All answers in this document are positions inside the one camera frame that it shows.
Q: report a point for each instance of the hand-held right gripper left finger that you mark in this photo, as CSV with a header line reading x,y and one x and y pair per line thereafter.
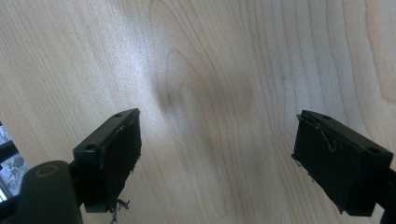
x,y
109,155

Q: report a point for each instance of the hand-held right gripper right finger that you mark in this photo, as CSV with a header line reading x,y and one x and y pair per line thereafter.
x,y
336,168

